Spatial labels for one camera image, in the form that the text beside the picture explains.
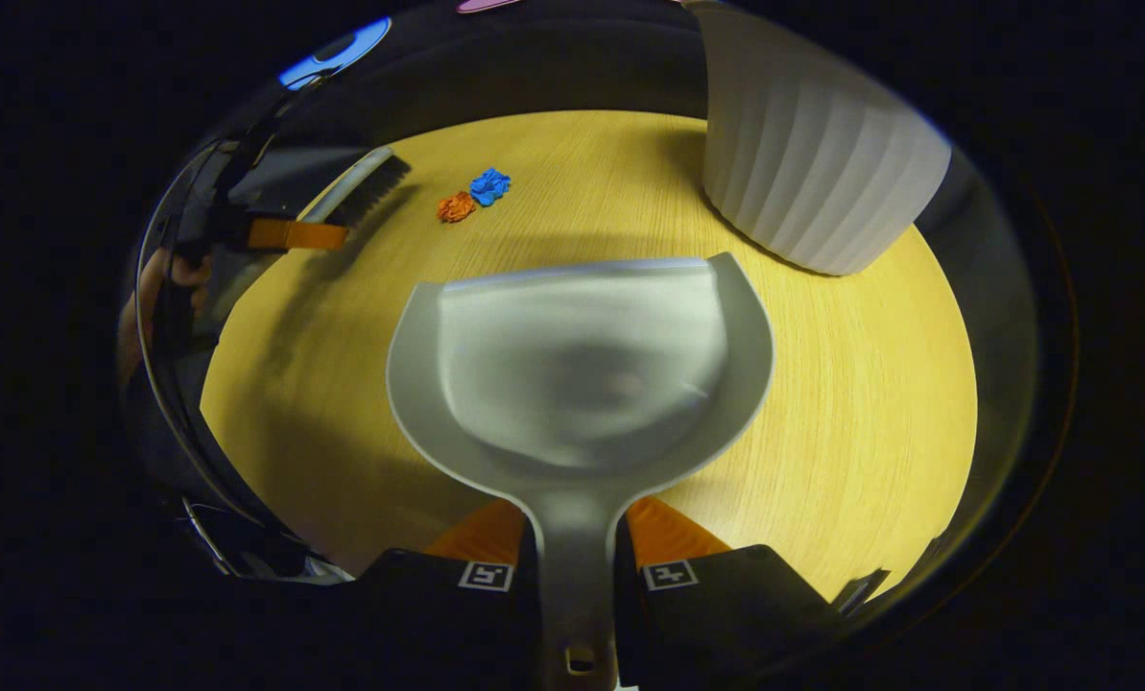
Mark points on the blue paper trash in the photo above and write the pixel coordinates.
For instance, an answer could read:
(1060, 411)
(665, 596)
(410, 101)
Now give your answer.
(489, 186)

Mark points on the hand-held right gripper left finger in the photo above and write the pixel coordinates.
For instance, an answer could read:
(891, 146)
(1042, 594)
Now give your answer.
(438, 624)

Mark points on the white ribbed garbage bin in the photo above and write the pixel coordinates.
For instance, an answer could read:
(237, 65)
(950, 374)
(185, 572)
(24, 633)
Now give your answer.
(812, 154)

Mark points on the orange paper trash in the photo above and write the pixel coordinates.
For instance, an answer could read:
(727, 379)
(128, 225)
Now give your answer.
(456, 206)

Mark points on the white plastic dustpan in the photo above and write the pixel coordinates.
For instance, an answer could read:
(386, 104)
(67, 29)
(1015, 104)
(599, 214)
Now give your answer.
(582, 384)

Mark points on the small white broom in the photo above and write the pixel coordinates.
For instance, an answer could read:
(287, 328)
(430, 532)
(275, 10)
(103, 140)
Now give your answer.
(366, 187)

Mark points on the black backdrop cloth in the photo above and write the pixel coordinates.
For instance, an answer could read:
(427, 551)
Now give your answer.
(553, 67)

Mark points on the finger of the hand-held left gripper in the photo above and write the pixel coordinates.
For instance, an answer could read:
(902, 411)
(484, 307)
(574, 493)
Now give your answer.
(294, 234)

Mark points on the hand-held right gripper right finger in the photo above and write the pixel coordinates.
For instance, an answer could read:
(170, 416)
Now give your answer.
(726, 624)

